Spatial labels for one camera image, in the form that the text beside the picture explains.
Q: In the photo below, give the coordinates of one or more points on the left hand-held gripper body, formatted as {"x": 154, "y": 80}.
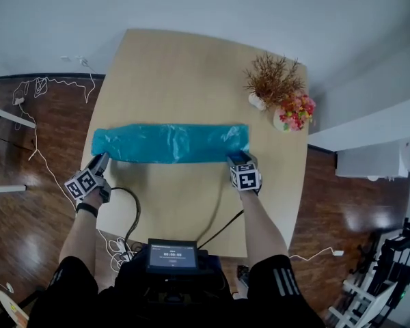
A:
{"x": 83, "y": 184}

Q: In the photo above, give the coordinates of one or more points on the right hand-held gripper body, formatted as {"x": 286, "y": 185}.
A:
{"x": 246, "y": 179}

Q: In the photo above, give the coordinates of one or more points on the teal plastic bag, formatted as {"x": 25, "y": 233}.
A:
{"x": 171, "y": 143}

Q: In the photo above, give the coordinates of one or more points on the person's right forearm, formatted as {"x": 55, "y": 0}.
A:
{"x": 263, "y": 227}

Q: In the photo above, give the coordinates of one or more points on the person's left forearm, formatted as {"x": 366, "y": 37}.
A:
{"x": 80, "y": 238}

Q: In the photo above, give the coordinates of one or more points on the black wristwatch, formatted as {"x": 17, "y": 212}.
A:
{"x": 87, "y": 209}

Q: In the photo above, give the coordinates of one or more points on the colourful flowers in pale pot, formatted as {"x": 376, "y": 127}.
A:
{"x": 295, "y": 113}

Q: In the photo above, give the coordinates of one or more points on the brown dried plant white pot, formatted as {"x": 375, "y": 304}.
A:
{"x": 275, "y": 79}

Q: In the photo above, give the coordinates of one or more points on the black chest-mounted screen device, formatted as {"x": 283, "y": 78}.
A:
{"x": 172, "y": 256}

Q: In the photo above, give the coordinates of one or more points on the white cabinet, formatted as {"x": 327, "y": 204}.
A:
{"x": 369, "y": 161}

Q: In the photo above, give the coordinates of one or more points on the round beige disc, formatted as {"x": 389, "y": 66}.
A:
{"x": 12, "y": 307}

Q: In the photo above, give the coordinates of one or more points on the person in dark clothes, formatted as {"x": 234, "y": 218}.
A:
{"x": 177, "y": 306}

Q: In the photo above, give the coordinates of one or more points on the black metal stand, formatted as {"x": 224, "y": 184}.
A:
{"x": 396, "y": 248}

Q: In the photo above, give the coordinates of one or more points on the white slatted rack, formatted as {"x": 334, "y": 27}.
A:
{"x": 365, "y": 302}

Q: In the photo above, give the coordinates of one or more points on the white desk frame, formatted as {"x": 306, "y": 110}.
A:
{"x": 12, "y": 116}

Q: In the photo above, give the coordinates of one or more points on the white wall socket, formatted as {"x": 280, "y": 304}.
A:
{"x": 73, "y": 59}

